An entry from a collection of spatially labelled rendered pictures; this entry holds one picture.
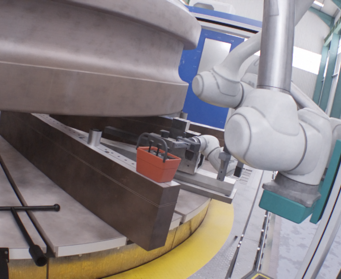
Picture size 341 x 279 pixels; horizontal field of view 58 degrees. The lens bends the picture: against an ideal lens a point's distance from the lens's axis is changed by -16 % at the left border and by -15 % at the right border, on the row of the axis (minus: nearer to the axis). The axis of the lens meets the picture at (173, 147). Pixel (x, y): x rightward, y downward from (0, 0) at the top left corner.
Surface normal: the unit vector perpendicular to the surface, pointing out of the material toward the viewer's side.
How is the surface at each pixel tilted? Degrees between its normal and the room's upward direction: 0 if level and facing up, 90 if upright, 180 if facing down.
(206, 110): 90
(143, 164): 97
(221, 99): 116
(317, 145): 80
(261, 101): 67
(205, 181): 71
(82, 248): 90
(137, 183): 90
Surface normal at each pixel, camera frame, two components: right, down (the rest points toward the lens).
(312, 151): 0.40, 0.24
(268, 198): -0.61, 0.03
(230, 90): 0.40, 0.50
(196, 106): -0.31, 0.14
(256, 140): 0.01, 0.18
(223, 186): -0.20, -0.17
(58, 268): 0.64, 0.31
